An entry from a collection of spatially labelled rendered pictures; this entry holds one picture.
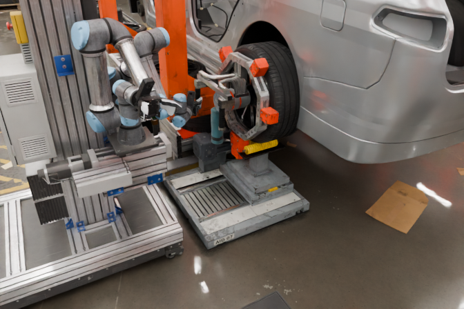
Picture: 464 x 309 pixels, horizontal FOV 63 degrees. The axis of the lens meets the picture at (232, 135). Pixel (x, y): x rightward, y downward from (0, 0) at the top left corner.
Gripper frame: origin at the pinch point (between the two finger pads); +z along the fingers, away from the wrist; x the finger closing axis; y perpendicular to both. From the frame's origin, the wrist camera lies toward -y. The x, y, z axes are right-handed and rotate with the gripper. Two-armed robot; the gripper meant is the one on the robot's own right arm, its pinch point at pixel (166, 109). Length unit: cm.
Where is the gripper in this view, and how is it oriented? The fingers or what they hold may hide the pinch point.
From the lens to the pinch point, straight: 143.2
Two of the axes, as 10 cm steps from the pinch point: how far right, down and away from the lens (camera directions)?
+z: 6.8, 3.7, -6.3
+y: -1.2, 9.1, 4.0
